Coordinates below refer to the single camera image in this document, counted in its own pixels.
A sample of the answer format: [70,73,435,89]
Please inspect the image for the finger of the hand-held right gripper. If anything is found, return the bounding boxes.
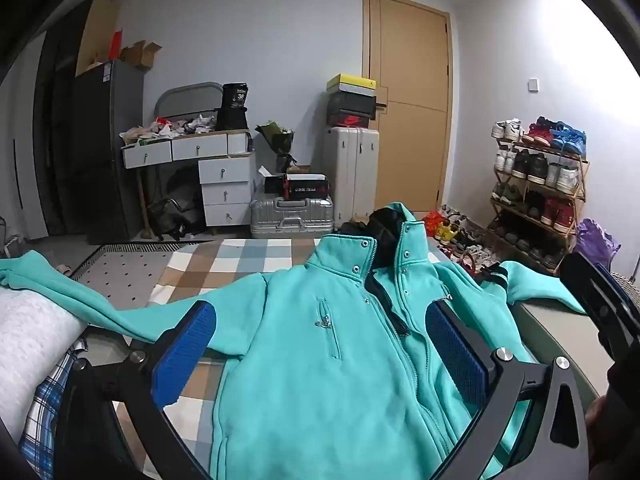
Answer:
[558,251,640,361]

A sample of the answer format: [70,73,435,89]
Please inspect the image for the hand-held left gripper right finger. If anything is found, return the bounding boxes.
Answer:
[424,300,588,480]

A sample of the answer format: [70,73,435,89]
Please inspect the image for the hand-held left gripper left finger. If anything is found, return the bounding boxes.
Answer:
[52,301,217,480]

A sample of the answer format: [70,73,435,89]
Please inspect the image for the teal zip jacket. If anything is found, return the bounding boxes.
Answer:
[0,202,588,480]

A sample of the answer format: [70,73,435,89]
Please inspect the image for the person's right hand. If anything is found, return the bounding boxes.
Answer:
[584,395,609,432]

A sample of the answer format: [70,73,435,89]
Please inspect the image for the purple bag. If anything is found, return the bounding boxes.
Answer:
[572,218,622,274]

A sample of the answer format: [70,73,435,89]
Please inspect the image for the grey bed sheet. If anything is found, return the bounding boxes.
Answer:
[507,295,603,411]

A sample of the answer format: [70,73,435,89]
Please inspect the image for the wooden shoe rack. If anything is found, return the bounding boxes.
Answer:
[486,137,591,275]

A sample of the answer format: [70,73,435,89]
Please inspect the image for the grey dotted mat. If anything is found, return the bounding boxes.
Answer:
[70,244,213,311]

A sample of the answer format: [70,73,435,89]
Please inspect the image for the pile of scattered shoes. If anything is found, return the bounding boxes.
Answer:
[422,204,502,277]

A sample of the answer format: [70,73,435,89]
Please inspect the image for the checkered bed blanket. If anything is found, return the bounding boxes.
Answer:
[115,237,451,480]

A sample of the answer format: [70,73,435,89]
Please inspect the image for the shoe rack with shoes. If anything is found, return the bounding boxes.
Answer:
[490,116,589,271]

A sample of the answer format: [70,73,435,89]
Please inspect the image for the black bag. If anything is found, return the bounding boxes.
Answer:
[146,180,206,241]

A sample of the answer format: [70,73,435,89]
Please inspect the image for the blue plaid cloth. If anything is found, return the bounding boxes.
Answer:
[19,340,90,480]

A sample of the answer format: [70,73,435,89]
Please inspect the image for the silver suitcase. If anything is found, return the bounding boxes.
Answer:
[249,191,335,240]

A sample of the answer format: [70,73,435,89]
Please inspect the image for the white desk with drawers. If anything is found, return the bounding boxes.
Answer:
[120,130,257,229]

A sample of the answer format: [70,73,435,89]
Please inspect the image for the small black box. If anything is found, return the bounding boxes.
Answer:
[257,165,286,194]

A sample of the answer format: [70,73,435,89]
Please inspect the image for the white suitcase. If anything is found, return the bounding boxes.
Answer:
[322,126,381,229]

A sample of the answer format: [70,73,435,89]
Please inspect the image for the grey refrigerator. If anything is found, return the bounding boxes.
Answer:
[70,59,147,244]

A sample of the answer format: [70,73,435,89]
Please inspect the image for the pile of desk clutter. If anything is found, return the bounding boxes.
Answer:
[119,114,221,145]

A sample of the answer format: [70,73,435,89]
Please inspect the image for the dark flower bouquet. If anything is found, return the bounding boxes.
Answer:
[254,120,296,174]

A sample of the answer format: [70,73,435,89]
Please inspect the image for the wooden door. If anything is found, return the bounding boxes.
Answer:
[362,0,454,214]

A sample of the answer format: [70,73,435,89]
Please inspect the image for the tall black box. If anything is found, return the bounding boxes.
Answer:
[215,82,250,131]

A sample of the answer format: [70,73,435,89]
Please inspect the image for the dark wardrobe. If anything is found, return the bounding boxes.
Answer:
[32,0,101,237]

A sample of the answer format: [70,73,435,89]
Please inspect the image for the white closet door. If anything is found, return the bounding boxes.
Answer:
[0,32,51,243]

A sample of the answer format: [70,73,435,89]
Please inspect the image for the yellow shoebox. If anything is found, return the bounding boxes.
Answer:
[327,74,377,96]

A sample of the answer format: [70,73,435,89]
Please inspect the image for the small open cardboard box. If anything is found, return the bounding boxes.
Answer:
[120,40,164,71]

